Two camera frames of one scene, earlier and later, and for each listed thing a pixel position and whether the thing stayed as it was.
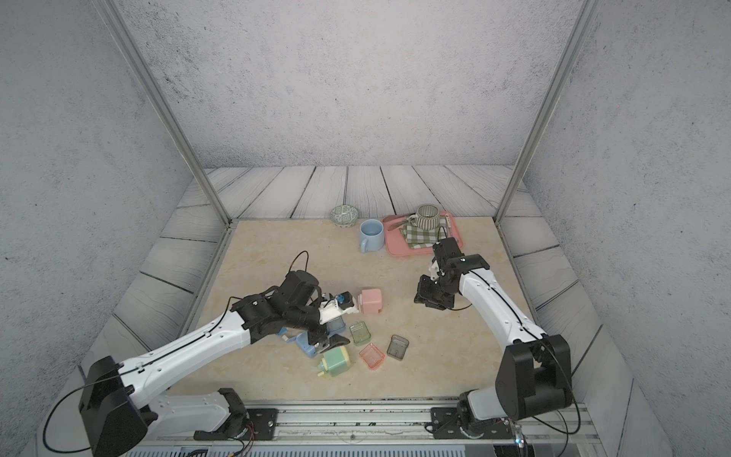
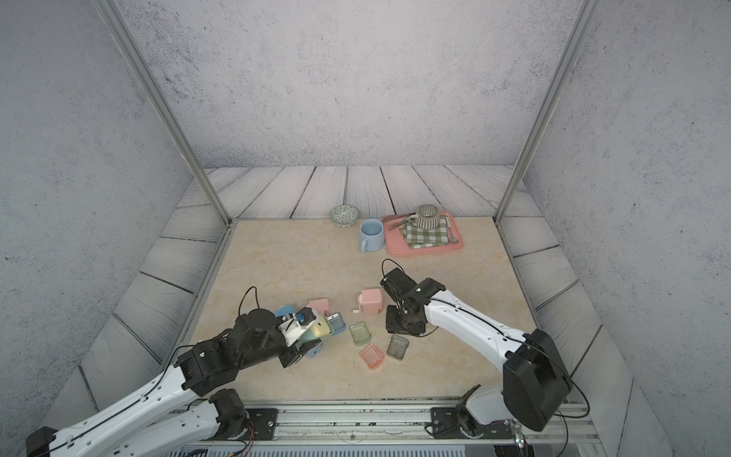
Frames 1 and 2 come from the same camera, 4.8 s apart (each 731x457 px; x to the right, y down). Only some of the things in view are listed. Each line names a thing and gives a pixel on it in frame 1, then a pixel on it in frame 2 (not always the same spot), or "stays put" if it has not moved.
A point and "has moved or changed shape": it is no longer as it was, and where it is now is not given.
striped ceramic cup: (427, 217) stays put
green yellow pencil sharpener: (335, 362) has moved or changed shape
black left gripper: (332, 342) to (296, 354)
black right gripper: (423, 294) to (391, 327)
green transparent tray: (360, 333) stays put
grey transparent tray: (397, 347) stays put
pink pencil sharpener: (370, 301) stays put
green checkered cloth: (421, 238) stays put
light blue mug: (371, 234) stays put
